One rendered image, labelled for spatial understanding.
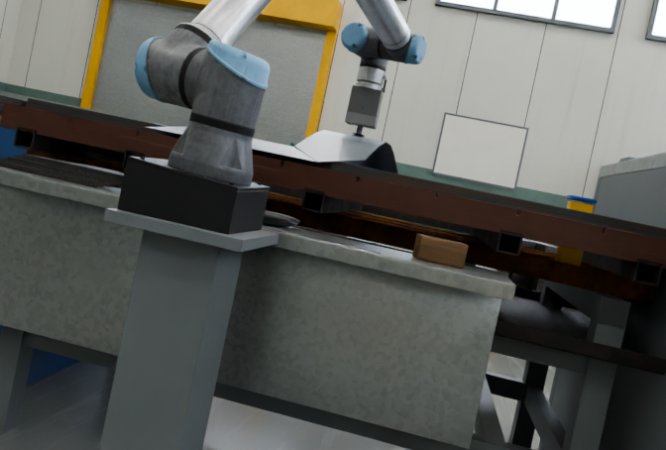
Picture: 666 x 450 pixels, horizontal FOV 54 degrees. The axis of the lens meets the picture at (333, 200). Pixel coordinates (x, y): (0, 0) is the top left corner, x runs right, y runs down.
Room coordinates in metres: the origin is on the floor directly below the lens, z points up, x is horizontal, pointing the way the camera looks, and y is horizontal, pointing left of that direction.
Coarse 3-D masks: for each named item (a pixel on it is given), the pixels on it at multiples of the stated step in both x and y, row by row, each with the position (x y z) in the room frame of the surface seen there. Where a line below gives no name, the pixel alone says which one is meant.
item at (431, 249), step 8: (416, 240) 1.39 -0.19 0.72; (424, 240) 1.35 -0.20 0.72; (432, 240) 1.35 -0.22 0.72; (440, 240) 1.35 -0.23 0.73; (448, 240) 1.38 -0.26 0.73; (416, 248) 1.37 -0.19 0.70; (424, 248) 1.35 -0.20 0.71; (432, 248) 1.35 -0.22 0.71; (440, 248) 1.35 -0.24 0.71; (448, 248) 1.35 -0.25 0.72; (456, 248) 1.35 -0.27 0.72; (464, 248) 1.35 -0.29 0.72; (416, 256) 1.35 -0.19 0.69; (424, 256) 1.35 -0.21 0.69; (432, 256) 1.35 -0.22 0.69; (440, 256) 1.35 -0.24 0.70; (448, 256) 1.35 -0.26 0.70; (456, 256) 1.35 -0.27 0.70; (464, 256) 1.35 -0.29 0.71; (448, 264) 1.35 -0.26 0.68; (456, 264) 1.35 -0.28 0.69; (464, 264) 1.35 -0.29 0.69
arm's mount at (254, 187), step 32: (128, 160) 1.11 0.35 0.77; (160, 160) 1.20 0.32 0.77; (128, 192) 1.10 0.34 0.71; (160, 192) 1.09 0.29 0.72; (192, 192) 1.08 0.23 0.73; (224, 192) 1.08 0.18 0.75; (256, 192) 1.18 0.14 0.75; (192, 224) 1.08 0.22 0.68; (224, 224) 1.07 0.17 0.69; (256, 224) 1.23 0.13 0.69
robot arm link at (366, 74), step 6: (360, 66) 1.84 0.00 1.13; (366, 66) 1.82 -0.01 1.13; (360, 72) 1.83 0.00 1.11; (366, 72) 1.82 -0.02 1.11; (372, 72) 1.82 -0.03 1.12; (378, 72) 1.82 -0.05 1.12; (384, 72) 1.84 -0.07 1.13; (360, 78) 1.83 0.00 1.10; (366, 78) 1.82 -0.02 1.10; (372, 78) 1.82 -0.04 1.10; (378, 78) 1.82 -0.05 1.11; (384, 78) 1.85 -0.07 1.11; (378, 84) 1.83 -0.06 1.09
